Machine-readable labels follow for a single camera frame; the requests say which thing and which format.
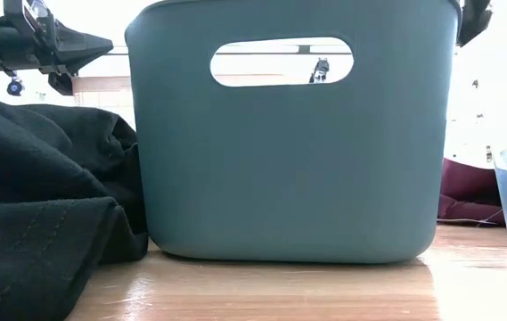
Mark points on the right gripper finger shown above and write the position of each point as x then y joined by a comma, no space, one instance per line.
473,18

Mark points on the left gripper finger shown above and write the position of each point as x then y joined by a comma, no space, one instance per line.
84,49

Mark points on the large black cloth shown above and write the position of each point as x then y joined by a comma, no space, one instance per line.
35,178

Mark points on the maroon cloth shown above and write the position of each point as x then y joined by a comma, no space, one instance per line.
467,187

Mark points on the teal plastic bin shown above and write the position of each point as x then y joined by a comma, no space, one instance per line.
280,178

